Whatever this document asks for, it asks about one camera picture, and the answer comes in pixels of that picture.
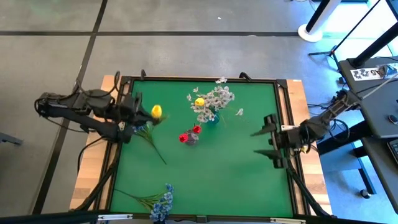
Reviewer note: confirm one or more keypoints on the white pole with round base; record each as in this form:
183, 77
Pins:
311, 34

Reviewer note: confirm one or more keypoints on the red artificial tulip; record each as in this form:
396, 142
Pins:
197, 129
183, 138

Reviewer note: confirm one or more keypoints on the black keyboard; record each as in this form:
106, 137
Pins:
394, 152

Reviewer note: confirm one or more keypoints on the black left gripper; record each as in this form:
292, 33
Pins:
130, 107

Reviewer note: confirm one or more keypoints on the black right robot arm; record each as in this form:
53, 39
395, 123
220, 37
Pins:
323, 124

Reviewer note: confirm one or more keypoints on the small black camera box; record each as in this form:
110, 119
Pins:
201, 219

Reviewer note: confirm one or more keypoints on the black computer mouse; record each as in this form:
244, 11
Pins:
393, 119

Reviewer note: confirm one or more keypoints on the black slanted desk leg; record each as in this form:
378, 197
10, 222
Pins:
376, 45

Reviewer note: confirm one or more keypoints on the crumpled clear plastic bag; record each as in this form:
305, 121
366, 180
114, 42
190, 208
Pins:
388, 71

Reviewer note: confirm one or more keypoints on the yellow artificial tulip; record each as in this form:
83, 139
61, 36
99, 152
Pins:
199, 101
156, 111

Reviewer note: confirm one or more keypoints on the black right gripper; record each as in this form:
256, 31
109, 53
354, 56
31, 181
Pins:
280, 140

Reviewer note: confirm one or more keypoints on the silver metal bracket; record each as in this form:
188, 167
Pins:
286, 221
115, 217

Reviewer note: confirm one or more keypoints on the teal textured glass vase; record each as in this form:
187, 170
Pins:
214, 119

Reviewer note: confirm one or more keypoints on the purple ribbed glass vase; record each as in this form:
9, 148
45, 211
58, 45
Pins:
191, 140

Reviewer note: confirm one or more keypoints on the black table frame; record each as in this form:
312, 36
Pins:
174, 78

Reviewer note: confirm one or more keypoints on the white printed paper label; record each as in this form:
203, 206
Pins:
363, 74

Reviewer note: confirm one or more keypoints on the green table mat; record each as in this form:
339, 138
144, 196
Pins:
224, 174

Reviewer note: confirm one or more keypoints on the black tripod stand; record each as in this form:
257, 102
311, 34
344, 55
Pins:
323, 53

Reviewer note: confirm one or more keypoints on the black camera mount beam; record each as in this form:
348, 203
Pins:
62, 215

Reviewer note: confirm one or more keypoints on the dark grey desk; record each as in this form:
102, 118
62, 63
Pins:
382, 174

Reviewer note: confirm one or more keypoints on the grey furniture foot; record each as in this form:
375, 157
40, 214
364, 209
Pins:
11, 139

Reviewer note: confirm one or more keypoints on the blue artificial flower bunch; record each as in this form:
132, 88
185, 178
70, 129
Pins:
151, 143
163, 202

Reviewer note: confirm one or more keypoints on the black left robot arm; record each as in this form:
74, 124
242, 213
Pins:
77, 105

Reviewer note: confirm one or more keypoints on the black caster wheel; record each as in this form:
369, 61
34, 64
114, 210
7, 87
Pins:
366, 193

